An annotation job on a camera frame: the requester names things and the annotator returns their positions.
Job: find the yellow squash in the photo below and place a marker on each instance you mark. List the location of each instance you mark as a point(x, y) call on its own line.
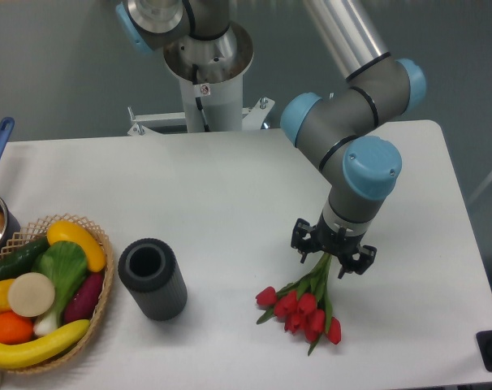
point(77, 243)

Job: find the green bok choy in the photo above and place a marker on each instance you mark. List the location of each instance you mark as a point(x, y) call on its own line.
point(64, 263)

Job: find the beige round disc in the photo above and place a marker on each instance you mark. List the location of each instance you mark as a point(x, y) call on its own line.
point(31, 294)

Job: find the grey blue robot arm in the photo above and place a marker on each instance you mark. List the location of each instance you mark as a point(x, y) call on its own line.
point(334, 134)

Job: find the red tulip bouquet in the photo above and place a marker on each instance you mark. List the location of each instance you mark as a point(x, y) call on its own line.
point(304, 306)

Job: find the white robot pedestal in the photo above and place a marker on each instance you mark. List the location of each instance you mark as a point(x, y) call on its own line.
point(210, 75)

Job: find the green cucumber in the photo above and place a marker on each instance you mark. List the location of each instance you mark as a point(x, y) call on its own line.
point(21, 260)

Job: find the yellow banana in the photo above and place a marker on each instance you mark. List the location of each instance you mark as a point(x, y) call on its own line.
point(20, 356)

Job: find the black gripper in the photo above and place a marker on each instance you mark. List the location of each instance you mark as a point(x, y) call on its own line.
point(307, 239)

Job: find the orange fruit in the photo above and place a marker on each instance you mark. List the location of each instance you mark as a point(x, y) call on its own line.
point(15, 329)

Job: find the dark grey ribbed vase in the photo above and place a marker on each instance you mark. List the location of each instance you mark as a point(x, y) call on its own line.
point(149, 270)

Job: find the woven wicker basket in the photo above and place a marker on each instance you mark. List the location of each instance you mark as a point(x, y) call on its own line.
point(37, 229)

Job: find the purple sweet potato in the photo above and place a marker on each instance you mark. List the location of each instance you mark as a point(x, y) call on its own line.
point(83, 304)

